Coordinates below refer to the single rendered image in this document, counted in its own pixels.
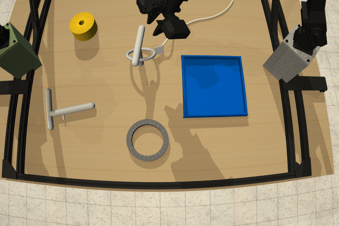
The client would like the blue tray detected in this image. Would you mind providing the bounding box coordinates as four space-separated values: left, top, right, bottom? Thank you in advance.
181 55 248 118

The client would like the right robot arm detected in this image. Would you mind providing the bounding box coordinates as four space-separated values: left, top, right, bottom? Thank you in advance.
0 25 10 49

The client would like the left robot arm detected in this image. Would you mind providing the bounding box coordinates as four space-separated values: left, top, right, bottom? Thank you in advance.
136 0 327 56

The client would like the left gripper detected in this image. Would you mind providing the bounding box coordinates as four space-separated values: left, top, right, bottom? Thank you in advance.
147 0 190 39

